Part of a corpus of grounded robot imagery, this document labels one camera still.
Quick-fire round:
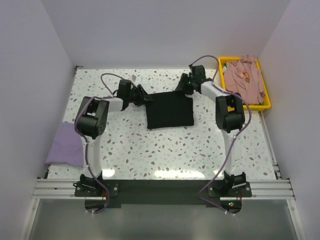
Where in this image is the pink shirt in bin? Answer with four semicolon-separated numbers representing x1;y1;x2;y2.
223;55;266;105

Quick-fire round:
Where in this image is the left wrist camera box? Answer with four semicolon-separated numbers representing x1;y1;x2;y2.
131;74;137;83

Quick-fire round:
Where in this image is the folded lavender t shirt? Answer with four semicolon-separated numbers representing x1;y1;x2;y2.
45;122;84;168

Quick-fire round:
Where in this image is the yellow plastic bin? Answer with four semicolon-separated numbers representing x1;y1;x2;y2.
218;56;271;111

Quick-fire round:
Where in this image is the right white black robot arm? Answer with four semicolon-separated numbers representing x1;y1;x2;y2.
175;64;247;197

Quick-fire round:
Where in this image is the black t shirt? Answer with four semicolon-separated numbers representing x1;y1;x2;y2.
145;91;195;130

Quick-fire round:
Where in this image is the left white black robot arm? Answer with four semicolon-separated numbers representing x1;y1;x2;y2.
74;79;152;196

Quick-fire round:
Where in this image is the aluminium extrusion rail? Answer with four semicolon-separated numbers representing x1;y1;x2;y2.
31;179;295;200

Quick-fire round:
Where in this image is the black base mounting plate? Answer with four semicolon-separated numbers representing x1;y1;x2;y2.
73;178;253;213

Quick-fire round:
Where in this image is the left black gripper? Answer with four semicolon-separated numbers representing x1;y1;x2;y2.
127;84;153;107

